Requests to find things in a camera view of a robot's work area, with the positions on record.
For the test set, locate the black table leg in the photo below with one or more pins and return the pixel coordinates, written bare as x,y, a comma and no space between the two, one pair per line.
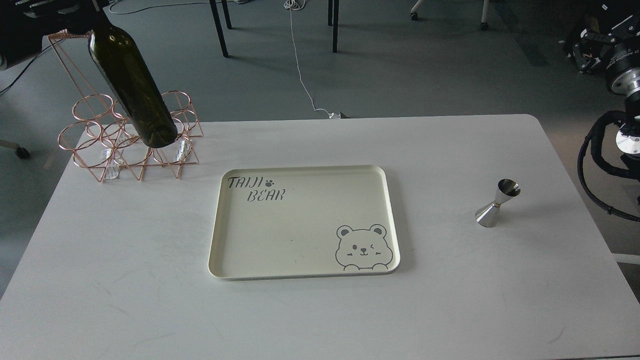
333,22
218,23

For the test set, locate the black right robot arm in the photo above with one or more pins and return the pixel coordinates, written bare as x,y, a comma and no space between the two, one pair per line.
606,40

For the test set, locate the steel double jigger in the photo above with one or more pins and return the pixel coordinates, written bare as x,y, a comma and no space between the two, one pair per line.
488,215

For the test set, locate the black table leg left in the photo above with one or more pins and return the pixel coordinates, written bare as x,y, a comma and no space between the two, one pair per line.
218,23

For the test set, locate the dark green wine bottle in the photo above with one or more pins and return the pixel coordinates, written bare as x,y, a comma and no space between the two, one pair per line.
120,62

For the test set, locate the black table leg right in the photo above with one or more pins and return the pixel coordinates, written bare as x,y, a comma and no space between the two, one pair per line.
333,22

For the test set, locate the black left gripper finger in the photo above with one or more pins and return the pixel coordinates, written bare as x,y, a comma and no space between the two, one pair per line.
47,8
82,21

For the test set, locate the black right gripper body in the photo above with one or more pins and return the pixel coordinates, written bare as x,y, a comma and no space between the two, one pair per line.
622,72

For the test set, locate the cream bear tray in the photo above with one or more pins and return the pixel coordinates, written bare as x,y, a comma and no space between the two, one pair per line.
294,222

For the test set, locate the white chair base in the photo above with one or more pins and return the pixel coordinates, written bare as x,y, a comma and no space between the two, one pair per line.
452,9

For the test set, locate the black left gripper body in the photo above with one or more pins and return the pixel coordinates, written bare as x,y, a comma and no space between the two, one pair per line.
20,35

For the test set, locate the rose gold wire wine rack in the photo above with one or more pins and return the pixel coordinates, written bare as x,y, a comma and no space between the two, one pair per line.
102,140

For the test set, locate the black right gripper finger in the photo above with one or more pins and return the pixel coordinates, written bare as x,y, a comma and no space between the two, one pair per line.
587,54
614,17

